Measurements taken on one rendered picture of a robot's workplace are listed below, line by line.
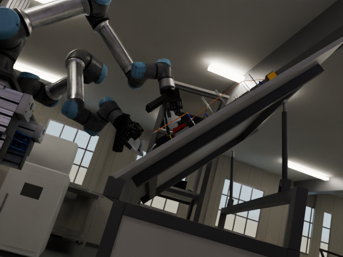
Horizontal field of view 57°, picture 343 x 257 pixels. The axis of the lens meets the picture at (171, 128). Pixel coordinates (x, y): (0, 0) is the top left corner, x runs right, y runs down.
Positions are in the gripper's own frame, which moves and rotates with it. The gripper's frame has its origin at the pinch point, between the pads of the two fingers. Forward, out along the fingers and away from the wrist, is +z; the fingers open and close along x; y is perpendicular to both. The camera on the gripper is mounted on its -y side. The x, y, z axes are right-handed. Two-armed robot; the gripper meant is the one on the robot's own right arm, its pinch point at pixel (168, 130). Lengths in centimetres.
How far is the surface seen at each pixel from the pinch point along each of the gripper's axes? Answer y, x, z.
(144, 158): -15.0, -29.3, 19.6
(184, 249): -6, -28, 49
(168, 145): -6.7, -30.3, 15.9
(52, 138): -101, 288, -104
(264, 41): 153, 148, -151
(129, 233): -22, -27, 42
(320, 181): 482, 590, -43
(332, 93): 268, 208, -108
